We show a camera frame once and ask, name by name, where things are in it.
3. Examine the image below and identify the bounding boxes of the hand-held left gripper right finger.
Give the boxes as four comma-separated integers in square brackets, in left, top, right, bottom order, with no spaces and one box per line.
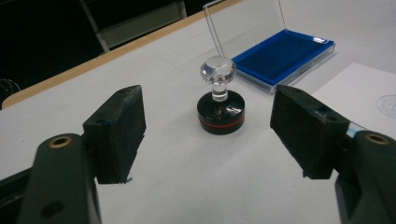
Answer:
[269,83,352,181]

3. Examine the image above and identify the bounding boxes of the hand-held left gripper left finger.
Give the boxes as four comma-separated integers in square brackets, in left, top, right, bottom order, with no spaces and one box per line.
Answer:
[82,84,148,185]

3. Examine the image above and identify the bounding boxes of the blue ink pad clear case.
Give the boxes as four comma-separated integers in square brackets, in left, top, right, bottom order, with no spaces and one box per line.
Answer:
[203,0,337,95]

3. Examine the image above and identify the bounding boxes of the black stamp with clear knob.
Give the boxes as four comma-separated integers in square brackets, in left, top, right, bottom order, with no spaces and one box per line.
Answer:
[196,55,247,135]

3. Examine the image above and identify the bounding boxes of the white paper sheet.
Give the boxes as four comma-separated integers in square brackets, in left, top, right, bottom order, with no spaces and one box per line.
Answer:
[312,63,396,141]

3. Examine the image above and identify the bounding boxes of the grey metal shelf frame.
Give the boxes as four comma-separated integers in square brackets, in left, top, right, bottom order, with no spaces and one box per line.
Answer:
[78,0,188,53]

